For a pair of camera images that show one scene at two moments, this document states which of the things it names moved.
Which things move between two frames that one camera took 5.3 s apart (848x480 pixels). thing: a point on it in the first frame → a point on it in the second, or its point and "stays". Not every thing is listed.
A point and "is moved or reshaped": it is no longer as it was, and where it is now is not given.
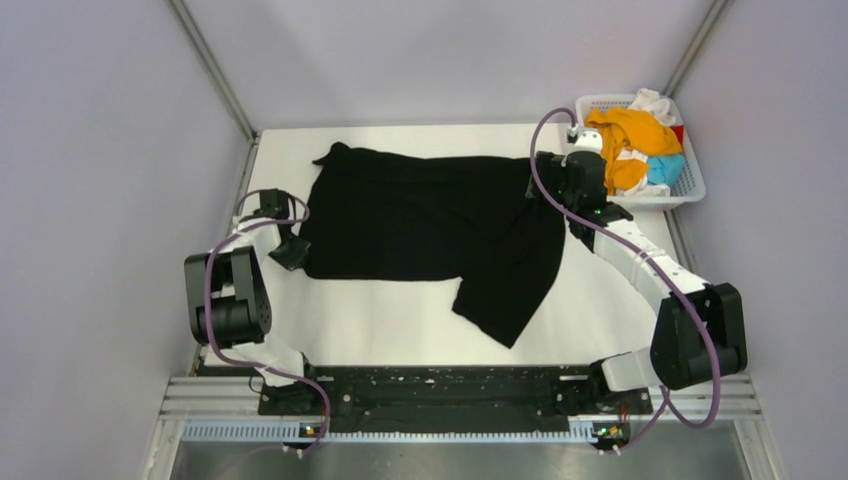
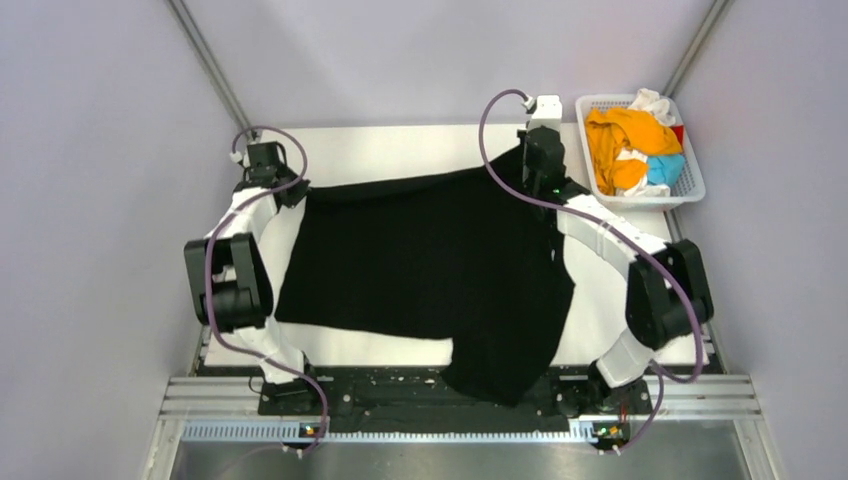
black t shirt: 466,218 is moved or reshaped
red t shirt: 680,131 stays
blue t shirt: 665,169 stays
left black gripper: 293,260 → 300,188
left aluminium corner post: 214,66 stays
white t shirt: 647,99 stays
